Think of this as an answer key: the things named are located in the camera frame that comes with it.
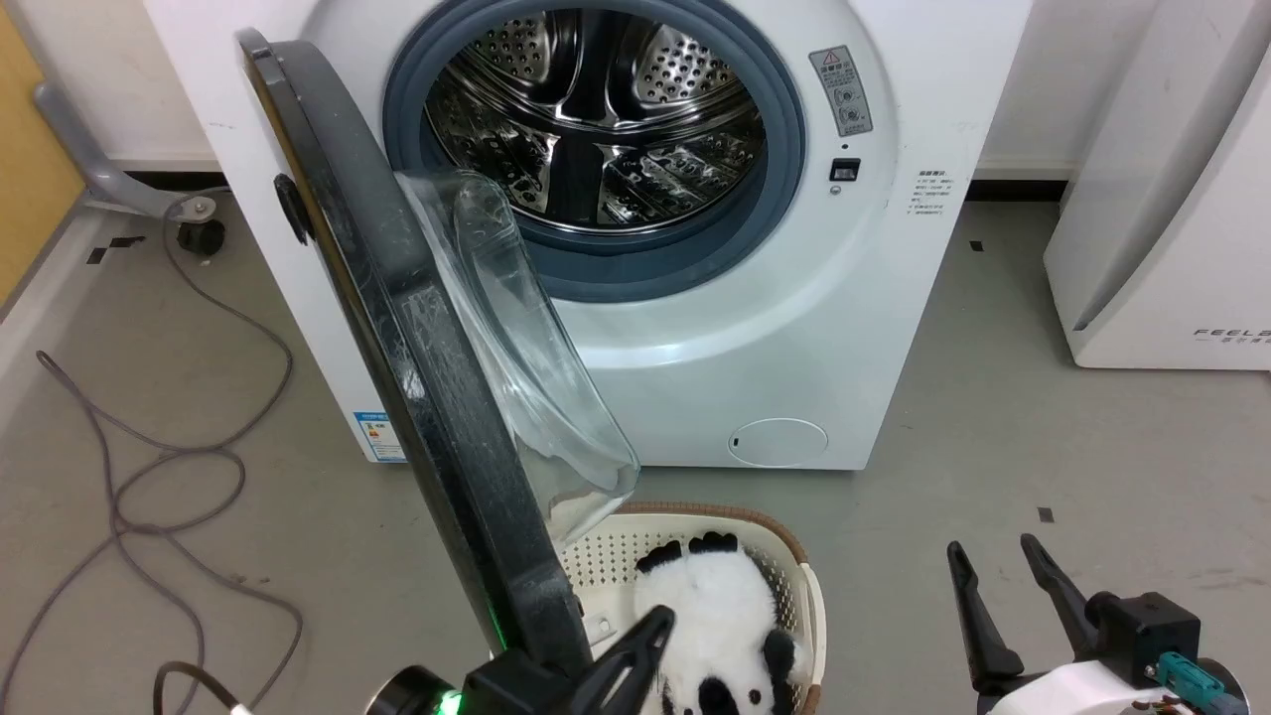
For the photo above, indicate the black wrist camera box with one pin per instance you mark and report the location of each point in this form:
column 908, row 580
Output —
column 1147, row 631

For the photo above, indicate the round white filter cover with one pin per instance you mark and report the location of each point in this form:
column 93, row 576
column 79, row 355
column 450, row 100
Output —
column 779, row 443

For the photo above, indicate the white floor-standing appliance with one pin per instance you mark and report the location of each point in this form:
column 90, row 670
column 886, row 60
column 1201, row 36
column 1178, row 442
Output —
column 1172, row 248

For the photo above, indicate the cream plastic laundry basket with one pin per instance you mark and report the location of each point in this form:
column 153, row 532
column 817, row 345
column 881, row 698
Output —
column 616, row 556

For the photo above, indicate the black-rimmed glass washer door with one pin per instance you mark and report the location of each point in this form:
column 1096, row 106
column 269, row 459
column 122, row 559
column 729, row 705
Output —
column 397, row 298

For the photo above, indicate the black caster wheel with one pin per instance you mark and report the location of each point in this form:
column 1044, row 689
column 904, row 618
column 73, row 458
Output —
column 202, row 238

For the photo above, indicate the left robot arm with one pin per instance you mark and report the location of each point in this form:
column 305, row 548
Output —
column 407, row 695

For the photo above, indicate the yellow wooden panel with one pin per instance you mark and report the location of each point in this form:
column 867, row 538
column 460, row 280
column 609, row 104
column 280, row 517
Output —
column 30, row 179

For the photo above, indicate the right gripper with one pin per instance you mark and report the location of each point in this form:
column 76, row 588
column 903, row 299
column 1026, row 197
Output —
column 1072, row 695

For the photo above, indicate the white front-load washing machine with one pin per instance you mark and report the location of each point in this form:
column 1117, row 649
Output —
column 874, row 298

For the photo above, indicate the grey metal stand leg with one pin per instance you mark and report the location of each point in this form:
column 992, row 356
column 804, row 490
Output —
column 89, row 164

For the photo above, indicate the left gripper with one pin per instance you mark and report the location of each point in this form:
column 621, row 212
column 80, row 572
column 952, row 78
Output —
column 521, row 690

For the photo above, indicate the black and white panda plush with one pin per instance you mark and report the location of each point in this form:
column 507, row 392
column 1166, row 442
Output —
column 715, row 616

